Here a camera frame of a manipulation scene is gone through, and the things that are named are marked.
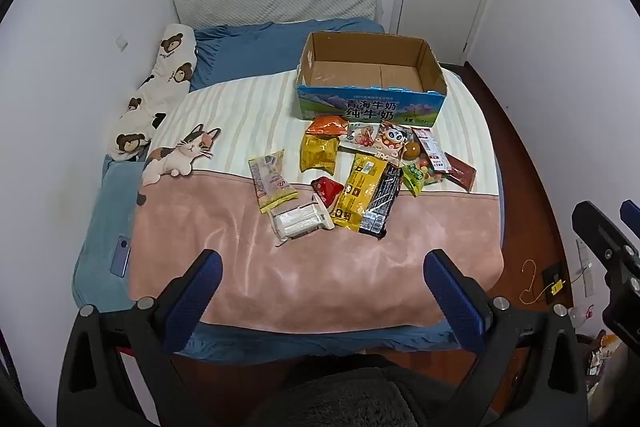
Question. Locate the white wall socket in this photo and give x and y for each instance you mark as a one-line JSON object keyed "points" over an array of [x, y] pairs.
{"points": [[121, 43]]}

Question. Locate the blue phone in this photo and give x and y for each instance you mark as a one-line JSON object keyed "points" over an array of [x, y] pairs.
{"points": [[121, 257]]}

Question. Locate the small yellow snack packet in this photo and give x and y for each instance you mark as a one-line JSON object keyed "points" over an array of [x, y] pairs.
{"points": [[318, 153]]}

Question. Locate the large yellow snack packet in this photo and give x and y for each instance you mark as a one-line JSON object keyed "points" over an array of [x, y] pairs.
{"points": [[357, 192]]}

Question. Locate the clutter of plastic bags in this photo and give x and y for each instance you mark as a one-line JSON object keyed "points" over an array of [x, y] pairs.
{"points": [[595, 349]]}

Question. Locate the green colourful candy packet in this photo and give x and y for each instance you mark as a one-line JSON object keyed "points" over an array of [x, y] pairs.
{"points": [[422, 175]]}

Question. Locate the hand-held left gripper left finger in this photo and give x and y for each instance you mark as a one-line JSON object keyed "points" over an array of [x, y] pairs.
{"points": [[200, 287]]}

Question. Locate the clear white snack packet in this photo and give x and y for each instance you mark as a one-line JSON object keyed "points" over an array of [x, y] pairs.
{"points": [[300, 221]]}

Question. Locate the panda print snack packet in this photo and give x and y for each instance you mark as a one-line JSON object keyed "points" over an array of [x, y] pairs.
{"points": [[395, 141]]}

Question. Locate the black floor socket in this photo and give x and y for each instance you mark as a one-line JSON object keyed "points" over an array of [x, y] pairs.
{"points": [[553, 279]]}

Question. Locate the orange snack packet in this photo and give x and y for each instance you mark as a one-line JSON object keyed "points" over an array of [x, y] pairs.
{"points": [[327, 126]]}

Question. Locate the dark red snack packet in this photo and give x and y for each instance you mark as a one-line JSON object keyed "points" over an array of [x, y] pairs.
{"points": [[460, 172]]}

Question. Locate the person's dark fleece clothing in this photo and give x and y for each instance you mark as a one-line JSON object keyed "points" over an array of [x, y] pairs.
{"points": [[350, 397]]}

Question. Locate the packaged brown egg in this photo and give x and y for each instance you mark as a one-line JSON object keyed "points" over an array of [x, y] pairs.
{"points": [[412, 151]]}

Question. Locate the black snack packet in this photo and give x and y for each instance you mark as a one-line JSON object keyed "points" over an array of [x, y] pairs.
{"points": [[382, 199]]}

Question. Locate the cardboard box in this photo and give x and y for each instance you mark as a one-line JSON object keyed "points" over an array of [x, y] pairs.
{"points": [[370, 107]]}

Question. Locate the cat print striped blanket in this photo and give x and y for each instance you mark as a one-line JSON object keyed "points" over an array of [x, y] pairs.
{"points": [[300, 277]]}

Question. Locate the white nut print packet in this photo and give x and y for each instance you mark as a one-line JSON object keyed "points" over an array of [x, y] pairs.
{"points": [[361, 136]]}

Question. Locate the red and white snack packet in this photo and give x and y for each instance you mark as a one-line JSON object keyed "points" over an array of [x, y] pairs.
{"points": [[431, 147]]}

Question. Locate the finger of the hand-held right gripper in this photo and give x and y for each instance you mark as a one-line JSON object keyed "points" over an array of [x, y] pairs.
{"points": [[631, 213], [595, 227]]}

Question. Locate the white power strip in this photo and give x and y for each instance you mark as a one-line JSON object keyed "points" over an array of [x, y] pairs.
{"points": [[584, 267]]}

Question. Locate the bear print pillow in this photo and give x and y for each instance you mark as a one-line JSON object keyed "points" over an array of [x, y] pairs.
{"points": [[165, 72]]}

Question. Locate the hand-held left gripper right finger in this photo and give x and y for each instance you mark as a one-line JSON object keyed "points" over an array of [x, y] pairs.
{"points": [[450, 287]]}

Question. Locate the small red snack packet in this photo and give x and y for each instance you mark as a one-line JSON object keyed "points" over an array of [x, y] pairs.
{"points": [[327, 189]]}

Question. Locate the beige yellow-edged snack packet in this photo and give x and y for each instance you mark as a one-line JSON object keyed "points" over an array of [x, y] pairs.
{"points": [[270, 179]]}

